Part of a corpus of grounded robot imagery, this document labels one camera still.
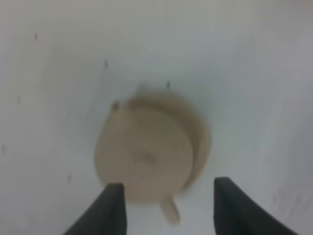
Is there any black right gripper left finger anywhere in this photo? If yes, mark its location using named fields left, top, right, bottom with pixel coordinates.
left=65, top=183, right=127, bottom=235

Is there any beige teapot saucer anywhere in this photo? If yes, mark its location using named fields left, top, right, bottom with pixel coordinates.
left=128, top=92, right=211, bottom=189

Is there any beige teapot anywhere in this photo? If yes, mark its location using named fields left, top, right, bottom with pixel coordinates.
left=94, top=97, right=193, bottom=225

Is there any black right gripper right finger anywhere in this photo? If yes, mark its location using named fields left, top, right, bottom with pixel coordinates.
left=213, top=177, right=295, bottom=235

